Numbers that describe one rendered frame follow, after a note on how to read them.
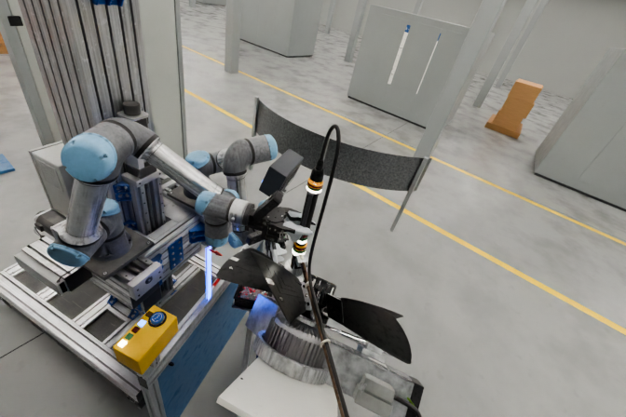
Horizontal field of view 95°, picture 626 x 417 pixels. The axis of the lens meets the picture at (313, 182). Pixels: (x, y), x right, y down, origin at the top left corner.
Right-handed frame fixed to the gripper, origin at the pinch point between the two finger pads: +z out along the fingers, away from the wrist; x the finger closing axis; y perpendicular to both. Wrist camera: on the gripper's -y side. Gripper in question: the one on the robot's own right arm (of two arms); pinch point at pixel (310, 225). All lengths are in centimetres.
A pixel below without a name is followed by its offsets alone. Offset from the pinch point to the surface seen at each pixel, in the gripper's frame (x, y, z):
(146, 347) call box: 27, 42, -39
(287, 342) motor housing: 17.9, 32.7, 2.1
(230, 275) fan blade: 2.2, 30.2, -23.4
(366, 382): 22.4, 33.3, 27.6
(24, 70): -67, 6, -171
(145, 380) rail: 28, 63, -42
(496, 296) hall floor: -140, 150, 187
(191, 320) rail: 5, 63, -38
